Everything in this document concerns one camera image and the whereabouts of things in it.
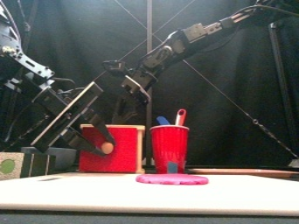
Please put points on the red plastic cup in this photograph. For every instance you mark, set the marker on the red plastic cup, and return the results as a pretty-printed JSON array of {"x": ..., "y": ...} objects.
[{"x": 170, "y": 147}]

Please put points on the wooden board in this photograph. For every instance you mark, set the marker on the wooden board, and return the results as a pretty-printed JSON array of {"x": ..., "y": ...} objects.
[{"x": 248, "y": 172}]

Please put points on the dark metal frame post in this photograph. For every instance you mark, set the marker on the dark metal frame post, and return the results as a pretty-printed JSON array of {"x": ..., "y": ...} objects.
[{"x": 282, "y": 87}]

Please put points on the round wooden drawer knob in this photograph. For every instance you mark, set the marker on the round wooden drawer knob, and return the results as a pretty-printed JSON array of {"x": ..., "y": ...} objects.
[{"x": 107, "y": 148}]

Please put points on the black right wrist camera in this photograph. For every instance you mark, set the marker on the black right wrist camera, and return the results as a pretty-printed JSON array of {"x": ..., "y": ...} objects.
[{"x": 115, "y": 67}]

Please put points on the vertical metal frame pole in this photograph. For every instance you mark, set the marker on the vertical metal frame pole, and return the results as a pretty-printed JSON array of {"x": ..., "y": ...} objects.
[{"x": 148, "y": 43}]

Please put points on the white cutting board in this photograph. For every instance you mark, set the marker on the white cutting board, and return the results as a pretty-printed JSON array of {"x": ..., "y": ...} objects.
[{"x": 155, "y": 194}]

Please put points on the box with green circle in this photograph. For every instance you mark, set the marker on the box with green circle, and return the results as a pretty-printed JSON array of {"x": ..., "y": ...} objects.
[{"x": 19, "y": 165}]

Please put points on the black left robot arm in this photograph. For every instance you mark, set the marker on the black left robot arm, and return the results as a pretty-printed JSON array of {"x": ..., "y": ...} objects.
[{"x": 18, "y": 62}]

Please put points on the red and white plastic tool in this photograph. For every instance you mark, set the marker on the red and white plastic tool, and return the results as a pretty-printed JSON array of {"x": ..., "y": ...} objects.
[{"x": 180, "y": 117}]

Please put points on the blue tape patch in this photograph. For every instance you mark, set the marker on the blue tape patch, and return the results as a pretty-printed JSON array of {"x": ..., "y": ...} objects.
[{"x": 172, "y": 167}]

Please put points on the blue plastic tool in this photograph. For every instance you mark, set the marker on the blue plastic tool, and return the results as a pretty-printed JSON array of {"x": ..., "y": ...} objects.
[{"x": 163, "y": 120}]

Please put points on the flat pink dough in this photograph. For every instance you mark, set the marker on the flat pink dough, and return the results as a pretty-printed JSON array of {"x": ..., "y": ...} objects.
[{"x": 172, "y": 179}]

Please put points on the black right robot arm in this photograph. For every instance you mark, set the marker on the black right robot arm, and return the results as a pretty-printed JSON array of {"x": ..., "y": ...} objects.
[{"x": 194, "y": 33}]

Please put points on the red wooden drawer box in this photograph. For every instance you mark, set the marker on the red wooden drawer box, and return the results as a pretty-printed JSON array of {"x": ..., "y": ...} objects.
[{"x": 124, "y": 151}]

